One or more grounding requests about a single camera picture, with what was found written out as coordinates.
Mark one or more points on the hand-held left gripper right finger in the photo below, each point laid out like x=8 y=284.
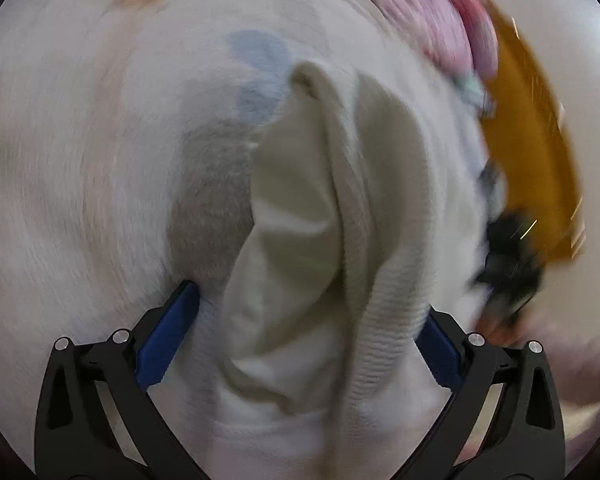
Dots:
x=442 y=355

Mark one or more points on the bed with floral sheet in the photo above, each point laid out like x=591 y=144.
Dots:
x=55 y=185

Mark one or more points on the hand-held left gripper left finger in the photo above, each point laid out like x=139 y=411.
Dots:
x=165 y=340

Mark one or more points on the purple floral quilt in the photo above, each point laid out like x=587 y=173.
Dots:
x=420 y=15

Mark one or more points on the wooden headboard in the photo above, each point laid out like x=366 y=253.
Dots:
x=530 y=135

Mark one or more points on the white jacket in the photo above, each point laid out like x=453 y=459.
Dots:
x=330 y=260

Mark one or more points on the grey folded pants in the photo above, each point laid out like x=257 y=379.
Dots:
x=210 y=210

